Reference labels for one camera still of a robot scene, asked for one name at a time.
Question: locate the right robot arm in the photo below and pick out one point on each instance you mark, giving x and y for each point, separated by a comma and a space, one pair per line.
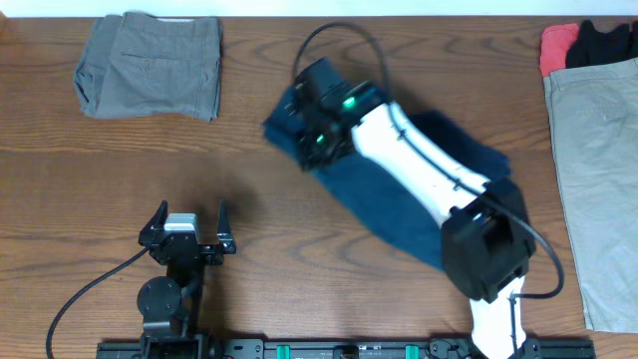
485, 240

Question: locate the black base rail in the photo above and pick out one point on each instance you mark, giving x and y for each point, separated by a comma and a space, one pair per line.
436, 348

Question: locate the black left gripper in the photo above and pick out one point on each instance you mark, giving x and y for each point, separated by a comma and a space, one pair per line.
212, 256

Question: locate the red garment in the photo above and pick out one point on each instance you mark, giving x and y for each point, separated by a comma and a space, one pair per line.
555, 43

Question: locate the black garment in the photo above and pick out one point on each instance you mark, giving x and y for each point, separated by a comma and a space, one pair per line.
594, 48

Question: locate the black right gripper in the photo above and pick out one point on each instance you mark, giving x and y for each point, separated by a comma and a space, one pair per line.
308, 159

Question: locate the folded grey shorts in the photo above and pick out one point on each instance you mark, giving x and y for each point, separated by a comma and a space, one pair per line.
138, 65

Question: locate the beige khaki shorts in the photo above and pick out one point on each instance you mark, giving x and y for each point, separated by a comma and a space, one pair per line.
592, 114

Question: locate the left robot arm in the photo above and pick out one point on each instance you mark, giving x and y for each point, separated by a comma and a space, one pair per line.
169, 304

